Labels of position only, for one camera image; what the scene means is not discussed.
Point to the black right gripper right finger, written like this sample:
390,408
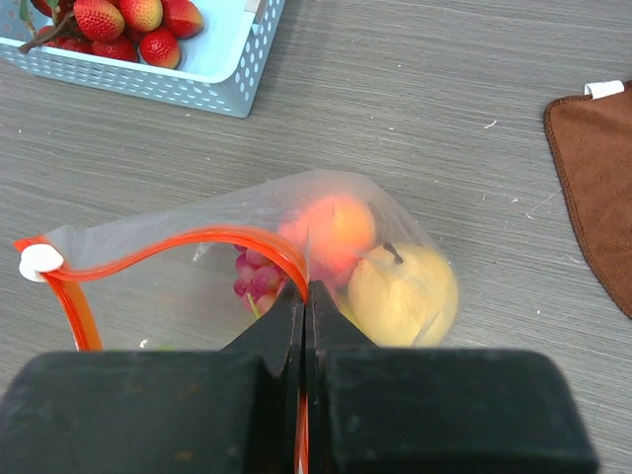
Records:
377,410

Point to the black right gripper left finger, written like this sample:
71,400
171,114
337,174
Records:
236,410

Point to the purple grape bunch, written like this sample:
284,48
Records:
259,280

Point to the clear zip top bag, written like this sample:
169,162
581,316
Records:
164,280

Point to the orange peach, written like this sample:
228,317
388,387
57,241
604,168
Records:
333,233

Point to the light blue plastic basket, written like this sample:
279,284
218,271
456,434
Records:
219,72

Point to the brown cloth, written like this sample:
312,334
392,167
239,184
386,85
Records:
589,137

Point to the red strawberry cluster with leaves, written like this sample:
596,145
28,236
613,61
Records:
126,30

